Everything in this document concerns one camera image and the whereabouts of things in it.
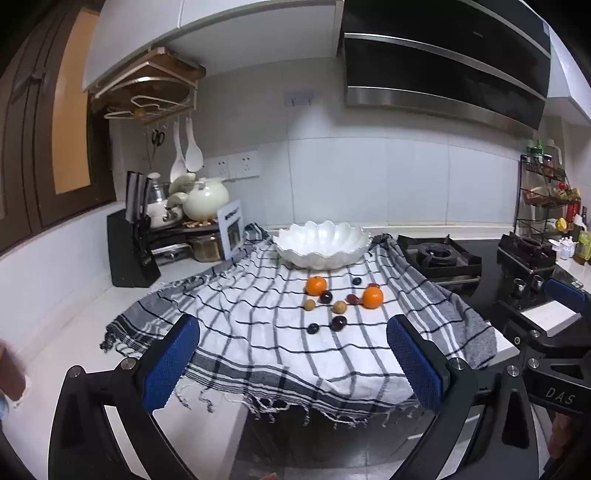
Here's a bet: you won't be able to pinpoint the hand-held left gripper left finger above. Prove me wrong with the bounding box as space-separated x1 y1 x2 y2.
48 315 205 480

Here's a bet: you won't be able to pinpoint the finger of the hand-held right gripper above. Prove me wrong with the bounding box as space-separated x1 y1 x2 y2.
544 277 591 324
492 300 591 370

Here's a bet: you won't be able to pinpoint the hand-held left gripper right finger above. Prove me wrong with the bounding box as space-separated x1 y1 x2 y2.
387 315 539 480

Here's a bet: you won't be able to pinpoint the white scalloped bowl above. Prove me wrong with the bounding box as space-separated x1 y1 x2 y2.
275 220 371 270

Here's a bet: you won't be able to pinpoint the person's right hand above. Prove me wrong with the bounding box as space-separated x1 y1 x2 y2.
549 411 573 460

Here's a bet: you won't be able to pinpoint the green plastic container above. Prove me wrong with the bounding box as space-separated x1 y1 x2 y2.
575 231 591 267

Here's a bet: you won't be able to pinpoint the black burner grate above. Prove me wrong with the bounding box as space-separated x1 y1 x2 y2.
498 232 557 273

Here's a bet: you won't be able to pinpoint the black gas hob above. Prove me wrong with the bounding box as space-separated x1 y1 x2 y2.
396 233 560 317

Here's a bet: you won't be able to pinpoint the red sauce bottle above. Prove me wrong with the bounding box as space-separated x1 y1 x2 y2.
566 187 583 232

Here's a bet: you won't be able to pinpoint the black and white checked cloth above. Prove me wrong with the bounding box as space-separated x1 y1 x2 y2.
100 223 498 428

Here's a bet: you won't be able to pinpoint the gas stove burner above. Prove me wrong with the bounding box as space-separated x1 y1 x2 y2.
398 234 483 280

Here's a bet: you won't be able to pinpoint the steel pan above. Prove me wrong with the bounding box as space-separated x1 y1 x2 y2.
152 243 193 267

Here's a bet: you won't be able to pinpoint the black knife block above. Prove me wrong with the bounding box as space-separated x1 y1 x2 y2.
107 210 162 288

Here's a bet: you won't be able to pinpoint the steel pot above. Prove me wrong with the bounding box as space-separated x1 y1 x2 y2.
191 233 225 262

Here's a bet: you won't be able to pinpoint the dark countertop shelf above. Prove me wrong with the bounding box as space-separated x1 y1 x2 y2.
148 220 232 266

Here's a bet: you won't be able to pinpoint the dark brown object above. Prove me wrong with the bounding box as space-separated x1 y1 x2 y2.
0 343 29 404

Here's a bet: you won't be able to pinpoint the steel kettle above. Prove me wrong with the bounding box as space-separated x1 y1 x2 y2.
147 173 184 228

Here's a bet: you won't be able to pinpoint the cream ceramic pot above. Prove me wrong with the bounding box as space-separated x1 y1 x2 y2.
183 178 230 221

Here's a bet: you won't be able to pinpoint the small white ceramic pot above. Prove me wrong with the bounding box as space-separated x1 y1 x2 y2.
167 173 195 208

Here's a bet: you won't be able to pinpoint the white hanging spoon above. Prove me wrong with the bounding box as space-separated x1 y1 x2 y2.
169 122 187 184
185 117 204 171

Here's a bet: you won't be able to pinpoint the black range hood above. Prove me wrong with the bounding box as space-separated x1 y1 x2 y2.
342 0 553 131

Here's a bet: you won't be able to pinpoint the brown framed window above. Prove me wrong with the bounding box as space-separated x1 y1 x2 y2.
0 0 117 256

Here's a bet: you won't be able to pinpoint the round wooden board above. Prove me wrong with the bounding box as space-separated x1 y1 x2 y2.
91 75 191 116

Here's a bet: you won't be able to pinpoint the wooden cutting board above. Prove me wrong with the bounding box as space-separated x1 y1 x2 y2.
136 47 207 84

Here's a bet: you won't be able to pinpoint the black wire spice rack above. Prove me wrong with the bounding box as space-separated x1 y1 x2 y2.
515 154 585 241

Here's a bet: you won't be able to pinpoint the white wall socket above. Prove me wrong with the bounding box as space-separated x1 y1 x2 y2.
204 157 230 179
229 151 259 180

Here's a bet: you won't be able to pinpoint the white wall cabinet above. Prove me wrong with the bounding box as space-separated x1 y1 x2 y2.
547 28 591 117
82 0 345 93

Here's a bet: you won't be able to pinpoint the black-handled scissors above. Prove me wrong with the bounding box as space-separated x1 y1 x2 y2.
148 130 166 169

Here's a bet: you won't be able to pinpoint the white wire hanging rack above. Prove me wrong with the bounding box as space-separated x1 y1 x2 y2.
89 46 207 126

